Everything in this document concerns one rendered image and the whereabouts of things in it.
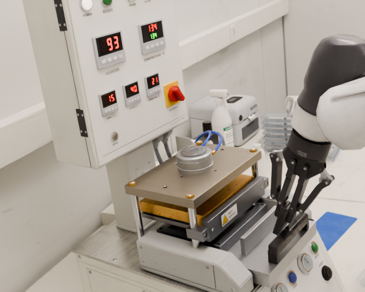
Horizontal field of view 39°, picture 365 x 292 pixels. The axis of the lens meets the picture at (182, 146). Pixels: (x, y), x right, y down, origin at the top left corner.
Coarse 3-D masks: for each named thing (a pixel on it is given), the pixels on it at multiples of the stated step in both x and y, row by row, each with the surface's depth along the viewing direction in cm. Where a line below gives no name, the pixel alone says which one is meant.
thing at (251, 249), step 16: (272, 208) 113; (256, 224) 107; (272, 224) 112; (240, 240) 103; (256, 240) 107; (304, 240) 109; (240, 256) 104; (256, 256) 103; (288, 256) 103; (256, 272) 99; (272, 272) 98
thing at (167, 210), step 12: (240, 180) 117; (228, 192) 112; (144, 204) 112; (156, 204) 110; (168, 204) 110; (204, 204) 108; (216, 204) 107; (144, 216) 114; (156, 216) 112; (168, 216) 109; (180, 216) 107; (204, 216) 103
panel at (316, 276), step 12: (312, 240) 118; (300, 252) 113; (312, 252) 116; (324, 264) 118; (288, 276) 107; (300, 276) 111; (312, 276) 114; (324, 276) 116; (264, 288) 102; (288, 288) 107; (300, 288) 110; (312, 288) 113; (324, 288) 116; (336, 288) 119
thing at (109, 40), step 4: (112, 36) 106; (116, 36) 107; (100, 40) 103; (104, 40) 104; (108, 40) 105; (112, 40) 106; (116, 40) 107; (100, 44) 104; (104, 44) 104; (108, 44) 105; (112, 44) 106; (116, 44) 107; (100, 48) 104; (104, 48) 105; (108, 48) 105; (112, 48) 106; (116, 48) 107; (104, 52) 105
